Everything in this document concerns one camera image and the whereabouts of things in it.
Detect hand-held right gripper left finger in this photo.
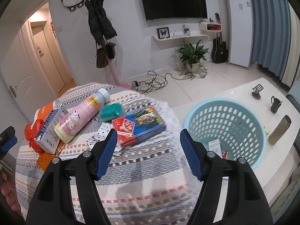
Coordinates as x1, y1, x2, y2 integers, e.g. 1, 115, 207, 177
25, 128, 118, 225

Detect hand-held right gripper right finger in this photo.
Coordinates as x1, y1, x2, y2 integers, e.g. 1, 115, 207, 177
180, 128, 274, 225

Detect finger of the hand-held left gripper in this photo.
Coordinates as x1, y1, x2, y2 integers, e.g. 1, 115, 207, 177
0, 126, 18, 161

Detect red snack packet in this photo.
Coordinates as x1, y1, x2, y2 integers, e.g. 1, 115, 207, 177
25, 119, 51, 154

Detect dotted white wrapper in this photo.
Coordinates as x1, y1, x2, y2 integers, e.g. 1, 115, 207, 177
87, 122, 125, 155

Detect orange packet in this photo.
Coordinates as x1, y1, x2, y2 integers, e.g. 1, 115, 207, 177
36, 145, 64, 171

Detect teal plastic case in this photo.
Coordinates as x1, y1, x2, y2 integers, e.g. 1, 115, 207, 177
100, 103, 125, 122

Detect white and blue carton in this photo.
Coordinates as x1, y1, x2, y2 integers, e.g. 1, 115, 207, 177
34, 104, 69, 155

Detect red and blue box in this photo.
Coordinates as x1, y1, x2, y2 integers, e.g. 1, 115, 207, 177
111, 106, 167, 148

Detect pink drink bottle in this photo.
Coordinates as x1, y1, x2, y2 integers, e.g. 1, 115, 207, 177
54, 88, 110, 143

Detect orange noodle cup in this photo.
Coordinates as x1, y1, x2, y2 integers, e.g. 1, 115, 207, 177
34, 100, 62, 122

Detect light blue plastic basket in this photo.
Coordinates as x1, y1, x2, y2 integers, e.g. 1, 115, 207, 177
183, 98, 268, 181

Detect small white box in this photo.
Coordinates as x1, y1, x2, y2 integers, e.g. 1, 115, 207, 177
207, 139, 223, 158

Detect striped woven tablecloth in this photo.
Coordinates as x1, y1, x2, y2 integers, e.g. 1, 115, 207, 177
15, 82, 207, 225

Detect pink cushion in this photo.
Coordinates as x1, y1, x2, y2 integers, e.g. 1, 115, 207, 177
0, 166, 22, 214

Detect white open door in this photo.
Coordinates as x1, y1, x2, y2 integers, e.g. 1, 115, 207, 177
0, 26, 59, 122

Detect pink coat rack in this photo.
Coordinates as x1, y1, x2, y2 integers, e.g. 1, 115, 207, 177
80, 0, 132, 90

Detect brown tumbler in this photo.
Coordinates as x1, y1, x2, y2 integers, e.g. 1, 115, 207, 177
268, 115, 291, 145

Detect metal phone stand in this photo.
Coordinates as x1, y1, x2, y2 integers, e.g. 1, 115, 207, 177
251, 84, 264, 99

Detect brown hanging bag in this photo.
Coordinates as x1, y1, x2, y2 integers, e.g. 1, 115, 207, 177
96, 46, 109, 68

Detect corridor end door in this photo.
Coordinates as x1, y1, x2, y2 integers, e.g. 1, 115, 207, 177
30, 21, 66, 88

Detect black mug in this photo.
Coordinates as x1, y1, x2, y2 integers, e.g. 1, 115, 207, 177
271, 96, 284, 114

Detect green potted plant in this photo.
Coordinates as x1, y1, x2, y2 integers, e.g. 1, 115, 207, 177
172, 40, 209, 73

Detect black hanging bag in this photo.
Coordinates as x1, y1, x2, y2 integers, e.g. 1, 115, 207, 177
104, 43, 116, 60

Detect black acoustic guitar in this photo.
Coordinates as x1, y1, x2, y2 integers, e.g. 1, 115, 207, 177
211, 13, 229, 64

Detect short curved white shelf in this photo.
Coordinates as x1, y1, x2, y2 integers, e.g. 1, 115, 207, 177
152, 34, 209, 44

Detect teal sofa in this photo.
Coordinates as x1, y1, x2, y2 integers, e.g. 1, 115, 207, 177
287, 80, 300, 105

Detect framed butterfly picture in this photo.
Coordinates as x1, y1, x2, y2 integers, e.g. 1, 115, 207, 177
157, 27, 170, 39

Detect red-lined white box shelf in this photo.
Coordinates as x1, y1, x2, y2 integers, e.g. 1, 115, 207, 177
199, 22, 222, 34

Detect black padded coat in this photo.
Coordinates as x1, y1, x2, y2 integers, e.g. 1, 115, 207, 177
85, 0, 118, 44

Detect white refrigerator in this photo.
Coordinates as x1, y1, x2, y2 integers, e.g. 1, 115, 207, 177
225, 0, 254, 68

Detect cream curtain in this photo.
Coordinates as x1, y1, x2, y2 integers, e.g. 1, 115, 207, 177
281, 5, 300, 88

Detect blue curtain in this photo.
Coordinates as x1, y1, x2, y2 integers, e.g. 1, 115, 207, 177
239, 0, 297, 85

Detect black floor cables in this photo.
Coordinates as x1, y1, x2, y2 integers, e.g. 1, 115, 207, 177
133, 64, 208, 92

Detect wall-mounted black television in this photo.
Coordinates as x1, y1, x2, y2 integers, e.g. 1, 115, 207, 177
139, 0, 208, 22

